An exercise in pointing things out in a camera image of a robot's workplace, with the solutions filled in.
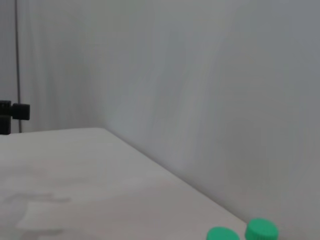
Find thin grey pole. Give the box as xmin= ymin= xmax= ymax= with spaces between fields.
xmin=14 ymin=0 xmax=23 ymax=133

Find black clamp stand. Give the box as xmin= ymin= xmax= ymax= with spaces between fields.
xmin=0 ymin=99 xmax=31 ymax=136

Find clear test tube green cap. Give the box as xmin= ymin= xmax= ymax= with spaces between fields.
xmin=244 ymin=217 xmax=280 ymax=240
xmin=206 ymin=226 xmax=241 ymax=240

